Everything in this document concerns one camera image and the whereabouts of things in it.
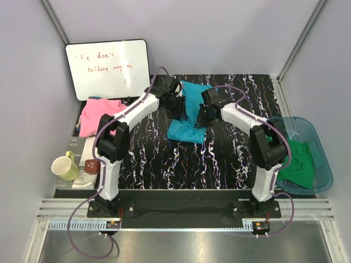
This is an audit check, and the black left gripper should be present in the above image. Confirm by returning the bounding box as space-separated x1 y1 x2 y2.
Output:
163 94 186 121

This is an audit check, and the teal t shirt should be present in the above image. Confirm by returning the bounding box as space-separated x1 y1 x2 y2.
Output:
167 81 212 145

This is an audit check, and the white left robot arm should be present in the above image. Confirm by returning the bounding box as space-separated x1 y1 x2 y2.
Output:
92 76 185 217

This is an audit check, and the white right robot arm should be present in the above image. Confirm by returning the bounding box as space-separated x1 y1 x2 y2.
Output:
196 87 291 217

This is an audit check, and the white dry erase board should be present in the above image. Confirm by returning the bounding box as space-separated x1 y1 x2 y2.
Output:
65 39 150 101

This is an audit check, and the pink folded t shirt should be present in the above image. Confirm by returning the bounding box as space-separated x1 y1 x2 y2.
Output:
79 98 127 138

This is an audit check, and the teal plastic basin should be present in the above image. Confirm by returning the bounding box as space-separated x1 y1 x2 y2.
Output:
271 117 333 195

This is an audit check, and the black white manual booklet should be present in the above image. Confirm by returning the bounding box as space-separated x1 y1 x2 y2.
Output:
55 137 98 190

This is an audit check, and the brown cube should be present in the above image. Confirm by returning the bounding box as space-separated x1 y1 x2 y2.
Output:
84 159 100 175

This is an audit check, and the green t shirt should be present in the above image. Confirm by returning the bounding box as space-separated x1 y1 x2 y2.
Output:
278 140 314 189

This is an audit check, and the yellow green mug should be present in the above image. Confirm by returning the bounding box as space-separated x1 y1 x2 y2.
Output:
51 151 79 181

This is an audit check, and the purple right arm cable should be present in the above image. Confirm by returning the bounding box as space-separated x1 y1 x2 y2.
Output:
215 85 296 239

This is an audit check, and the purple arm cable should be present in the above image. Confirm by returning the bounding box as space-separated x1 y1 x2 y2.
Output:
215 85 296 239
66 67 172 260

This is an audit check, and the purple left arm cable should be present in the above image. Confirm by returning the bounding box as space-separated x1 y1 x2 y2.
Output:
66 67 172 260

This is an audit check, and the aluminium frame rail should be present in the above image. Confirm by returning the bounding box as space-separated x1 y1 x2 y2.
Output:
37 198 334 221

